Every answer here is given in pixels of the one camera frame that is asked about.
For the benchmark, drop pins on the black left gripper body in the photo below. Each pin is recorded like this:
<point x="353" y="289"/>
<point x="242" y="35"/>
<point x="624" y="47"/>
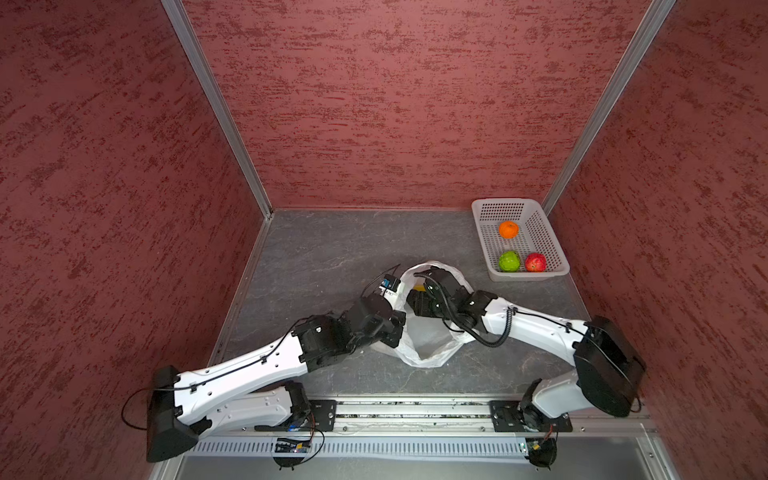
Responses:
<point x="391" y="329"/>

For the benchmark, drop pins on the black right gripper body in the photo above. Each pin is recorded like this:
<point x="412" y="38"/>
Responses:
<point x="430" y="306"/>

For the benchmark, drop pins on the white plastic bag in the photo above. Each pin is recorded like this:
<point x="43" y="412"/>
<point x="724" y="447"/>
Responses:
<point x="425" y="342"/>

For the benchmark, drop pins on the green fruit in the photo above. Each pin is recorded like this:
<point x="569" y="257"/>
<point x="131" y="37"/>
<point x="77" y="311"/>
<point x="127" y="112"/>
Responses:
<point x="509" y="262"/>

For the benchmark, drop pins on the orange fruit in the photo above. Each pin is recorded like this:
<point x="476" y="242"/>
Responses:
<point x="508" y="230"/>

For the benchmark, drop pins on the red fruit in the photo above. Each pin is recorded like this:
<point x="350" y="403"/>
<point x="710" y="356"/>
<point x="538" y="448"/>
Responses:
<point x="536" y="263"/>

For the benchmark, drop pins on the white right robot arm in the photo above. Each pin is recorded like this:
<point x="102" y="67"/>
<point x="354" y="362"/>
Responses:
<point x="605" y="369"/>

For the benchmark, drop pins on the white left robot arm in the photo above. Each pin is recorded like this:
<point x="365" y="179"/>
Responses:
<point x="182" y="406"/>

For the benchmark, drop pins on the white perforated plastic basket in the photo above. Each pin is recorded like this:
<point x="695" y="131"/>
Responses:
<point x="536" y="235"/>

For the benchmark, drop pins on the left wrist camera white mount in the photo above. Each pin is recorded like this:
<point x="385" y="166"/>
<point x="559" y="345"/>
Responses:
<point x="389" y="284"/>

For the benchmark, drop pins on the aluminium front mounting rail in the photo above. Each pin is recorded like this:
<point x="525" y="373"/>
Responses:
<point x="462" y="415"/>

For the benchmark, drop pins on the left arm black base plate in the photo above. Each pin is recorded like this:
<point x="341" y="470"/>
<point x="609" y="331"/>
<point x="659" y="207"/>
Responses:
<point x="321" y="414"/>

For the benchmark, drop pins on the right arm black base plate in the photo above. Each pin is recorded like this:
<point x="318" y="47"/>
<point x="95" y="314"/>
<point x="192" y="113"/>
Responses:
<point x="509" y="416"/>

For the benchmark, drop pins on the white slotted cable duct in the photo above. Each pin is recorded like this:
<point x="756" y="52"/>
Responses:
<point x="504" y="449"/>

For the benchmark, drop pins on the aluminium right corner post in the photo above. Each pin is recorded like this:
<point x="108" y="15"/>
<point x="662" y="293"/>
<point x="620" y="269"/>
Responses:
<point x="645" y="33"/>

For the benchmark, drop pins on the aluminium corner post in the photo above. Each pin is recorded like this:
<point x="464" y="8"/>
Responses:
<point x="193" y="50"/>
<point x="645" y="33"/>

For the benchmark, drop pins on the aluminium left corner post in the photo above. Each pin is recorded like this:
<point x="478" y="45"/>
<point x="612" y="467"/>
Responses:
<point x="193" y="50"/>

